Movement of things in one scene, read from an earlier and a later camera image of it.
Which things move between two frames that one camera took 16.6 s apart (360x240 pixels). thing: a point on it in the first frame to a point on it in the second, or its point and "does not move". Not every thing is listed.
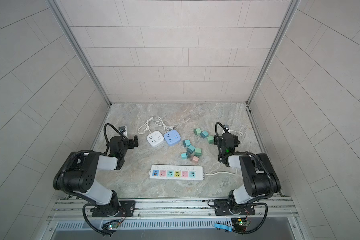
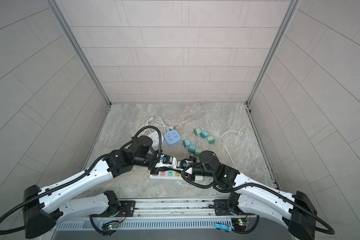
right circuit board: [239, 224] does not move
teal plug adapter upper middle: [186, 142] does not move
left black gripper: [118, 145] to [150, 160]
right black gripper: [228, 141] to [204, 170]
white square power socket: [155, 138] does not move
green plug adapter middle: [198, 152] does not move
